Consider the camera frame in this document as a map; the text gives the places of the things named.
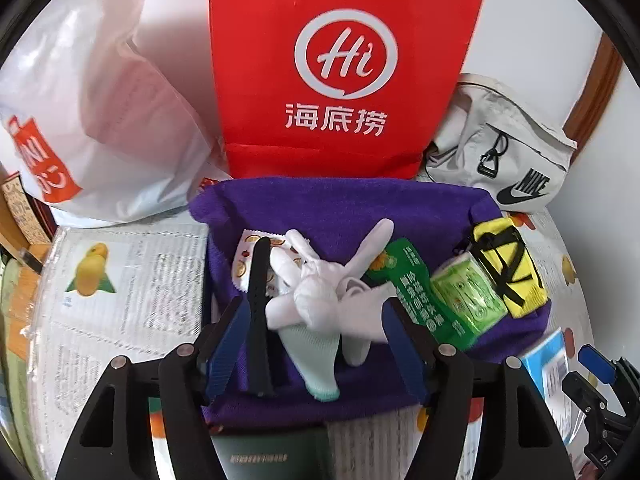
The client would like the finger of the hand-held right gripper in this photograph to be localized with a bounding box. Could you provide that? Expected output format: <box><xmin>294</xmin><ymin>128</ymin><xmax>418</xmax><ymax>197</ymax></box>
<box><xmin>577</xmin><ymin>344</ymin><xmax>640</xmax><ymax>403</ymax></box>
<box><xmin>562</xmin><ymin>372</ymin><xmax>636</xmax><ymax>441</ymax></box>

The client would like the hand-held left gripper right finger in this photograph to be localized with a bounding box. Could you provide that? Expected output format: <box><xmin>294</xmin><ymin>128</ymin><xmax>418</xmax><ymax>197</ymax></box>
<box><xmin>382</xmin><ymin>297</ymin><xmax>586</xmax><ymax>480</ymax></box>

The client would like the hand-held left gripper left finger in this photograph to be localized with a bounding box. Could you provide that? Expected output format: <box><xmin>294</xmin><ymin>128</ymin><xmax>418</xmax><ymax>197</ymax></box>
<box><xmin>55</xmin><ymin>290</ymin><xmax>251</xmax><ymax>480</ymax></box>

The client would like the green snack packet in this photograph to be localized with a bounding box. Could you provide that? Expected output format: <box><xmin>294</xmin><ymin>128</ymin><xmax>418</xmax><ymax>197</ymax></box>
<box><xmin>365</xmin><ymin>238</ymin><xmax>476</xmax><ymax>351</ymax></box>

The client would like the green tissue pack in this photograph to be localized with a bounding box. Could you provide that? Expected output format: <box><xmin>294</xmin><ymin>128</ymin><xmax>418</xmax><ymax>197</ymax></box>
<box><xmin>431</xmin><ymin>252</ymin><xmax>508</xmax><ymax>336</ymax></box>

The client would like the white glove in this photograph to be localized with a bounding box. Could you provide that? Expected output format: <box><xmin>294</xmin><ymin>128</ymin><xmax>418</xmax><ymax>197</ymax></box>
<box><xmin>265</xmin><ymin>218</ymin><xmax>401</xmax><ymax>403</ymax></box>

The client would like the yellow pouch with black straps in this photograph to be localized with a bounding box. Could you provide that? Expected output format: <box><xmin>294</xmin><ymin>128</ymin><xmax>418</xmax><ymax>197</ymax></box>
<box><xmin>470</xmin><ymin>218</ymin><xmax>547</xmax><ymax>319</ymax></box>

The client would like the blue tissue box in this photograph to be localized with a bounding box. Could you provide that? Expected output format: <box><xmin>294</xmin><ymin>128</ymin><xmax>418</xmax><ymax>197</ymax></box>
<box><xmin>517</xmin><ymin>327</ymin><xmax>588</xmax><ymax>448</ymax></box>

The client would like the small fruit-print candy packet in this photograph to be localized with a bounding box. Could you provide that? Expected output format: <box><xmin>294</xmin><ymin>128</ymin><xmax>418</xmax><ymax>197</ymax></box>
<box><xmin>232</xmin><ymin>229</ymin><xmax>306</xmax><ymax>296</ymax></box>

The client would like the dark green book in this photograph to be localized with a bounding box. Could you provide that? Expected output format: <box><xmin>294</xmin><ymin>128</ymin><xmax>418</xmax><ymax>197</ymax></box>
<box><xmin>210</xmin><ymin>422</ymin><xmax>333</xmax><ymax>480</ymax></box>

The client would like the purple towel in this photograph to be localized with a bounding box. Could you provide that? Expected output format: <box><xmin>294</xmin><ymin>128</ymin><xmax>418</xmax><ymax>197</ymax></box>
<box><xmin>189</xmin><ymin>175</ymin><xmax>553</xmax><ymax>431</ymax></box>

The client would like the grey waist bag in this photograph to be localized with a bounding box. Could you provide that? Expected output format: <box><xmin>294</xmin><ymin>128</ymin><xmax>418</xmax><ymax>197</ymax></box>
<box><xmin>417</xmin><ymin>74</ymin><xmax>578</xmax><ymax>213</ymax></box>

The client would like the patterned cardboard box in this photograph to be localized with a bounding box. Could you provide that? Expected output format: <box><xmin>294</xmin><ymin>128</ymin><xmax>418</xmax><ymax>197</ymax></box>
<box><xmin>0</xmin><ymin>172</ymin><xmax>51</xmax><ymax>246</ymax></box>

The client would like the white plastic shopping bag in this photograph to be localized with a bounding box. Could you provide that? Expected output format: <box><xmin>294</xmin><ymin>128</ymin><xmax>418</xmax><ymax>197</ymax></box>
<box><xmin>0</xmin><ymin>0</ymin><xmax>231</xmax><ymax>223</ymax></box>

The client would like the red paper bag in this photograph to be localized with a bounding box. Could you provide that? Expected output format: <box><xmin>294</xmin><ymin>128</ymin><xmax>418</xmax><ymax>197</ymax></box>
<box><xmin>207</xmin><ymin>0</ymin><xmax>487</xmax><ymax>181</ymax></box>

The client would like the wooden door frame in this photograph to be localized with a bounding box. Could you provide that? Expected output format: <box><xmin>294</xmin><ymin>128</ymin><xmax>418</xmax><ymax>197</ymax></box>
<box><xmin>567</xmin><ymin>35</ymin><xmax>623</xmax><ymax>166</ymax></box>

